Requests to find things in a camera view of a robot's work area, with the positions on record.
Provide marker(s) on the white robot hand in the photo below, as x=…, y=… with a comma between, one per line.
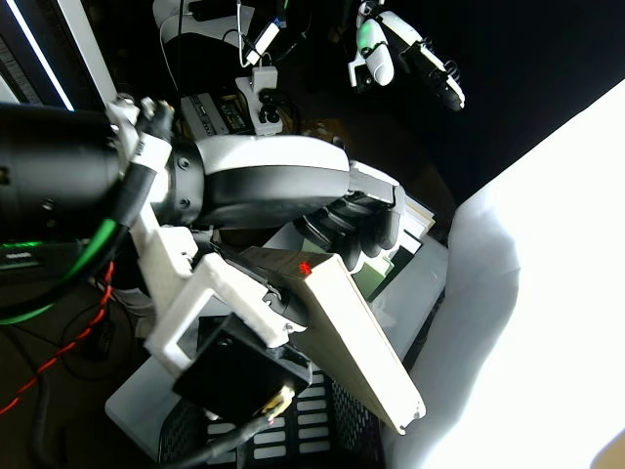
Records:
x=378, y=54
x=273, y=161

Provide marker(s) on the cream hardcover book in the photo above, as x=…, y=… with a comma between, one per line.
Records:
x=351, y=342

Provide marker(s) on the white power strip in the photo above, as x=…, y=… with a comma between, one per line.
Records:
x=268, y=128

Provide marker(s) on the black power plug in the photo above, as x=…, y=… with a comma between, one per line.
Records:
x=271, y=115

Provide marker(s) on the brown cardboard box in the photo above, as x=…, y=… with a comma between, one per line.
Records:
x=322, y=132

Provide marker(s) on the white plugged charger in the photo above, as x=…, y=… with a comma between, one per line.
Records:
x=265, y=78

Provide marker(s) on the grey metal power supply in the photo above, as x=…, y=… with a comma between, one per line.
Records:
x=200, y=115

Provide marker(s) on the white hanging adapter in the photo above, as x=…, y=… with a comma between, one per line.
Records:
x=263, y=41

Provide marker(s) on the white spine book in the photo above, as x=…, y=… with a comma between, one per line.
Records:
x=415, y=229

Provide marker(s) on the black spine Century book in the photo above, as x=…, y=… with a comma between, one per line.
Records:
x=425, y=205

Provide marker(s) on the tan cover book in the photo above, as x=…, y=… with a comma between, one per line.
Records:
x=422, y=215

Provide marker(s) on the dark backdrop curtain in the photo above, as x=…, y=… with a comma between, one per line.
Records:
x=537, y=49

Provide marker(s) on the white rounded base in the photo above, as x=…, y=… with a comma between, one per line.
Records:
x=168, y=27

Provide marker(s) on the white framed light panel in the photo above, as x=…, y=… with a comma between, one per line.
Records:
x=88, y=49

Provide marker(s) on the black mesh file rack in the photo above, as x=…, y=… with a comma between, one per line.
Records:
x=351, y=420

